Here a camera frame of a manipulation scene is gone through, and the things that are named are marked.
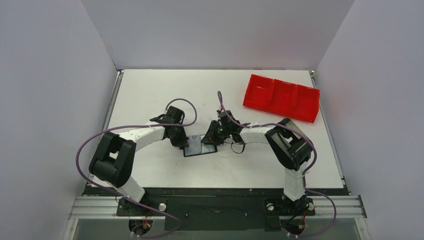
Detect black leather card holder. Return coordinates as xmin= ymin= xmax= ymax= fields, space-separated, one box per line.
xmin=183 ymin=134 xmax=218 ymax=158

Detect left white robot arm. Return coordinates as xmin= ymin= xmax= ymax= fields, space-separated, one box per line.
xmin=88 ymin=106 xmax=189 ymax=215

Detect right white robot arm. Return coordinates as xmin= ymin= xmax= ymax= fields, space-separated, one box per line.
xmin=201 ymin=110 xmax=313 ymax=214

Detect red plastic divided tray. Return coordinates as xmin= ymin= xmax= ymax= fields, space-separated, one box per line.
xmin=243 ymin=74 xmax=320 ymax=123

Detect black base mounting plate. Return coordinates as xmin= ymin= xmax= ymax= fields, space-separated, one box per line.
xmin=115 ymin=187 xmax=317 ymax=232

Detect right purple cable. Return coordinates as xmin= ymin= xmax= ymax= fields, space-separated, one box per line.
xmin=217 ymin=91 xmax=318 ymax=176

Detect purple cable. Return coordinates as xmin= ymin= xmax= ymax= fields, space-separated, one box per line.
xmin=217 ymin=91 xmax=318 ymax=176
xmin=75 ymin=98 xmax=198 ymax=203

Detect black loop cable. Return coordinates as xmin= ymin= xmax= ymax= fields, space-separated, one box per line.
xmin=230 ymin=141 xmax=246 ymax=155

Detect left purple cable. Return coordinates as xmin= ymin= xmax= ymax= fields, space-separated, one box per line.
xmin=75 ymin=98 xmax=198 ymax=203

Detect aluminium rail frame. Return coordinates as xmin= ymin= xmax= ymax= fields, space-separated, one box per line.
xmin=68 ymin=195 xmax=367 ymax=220

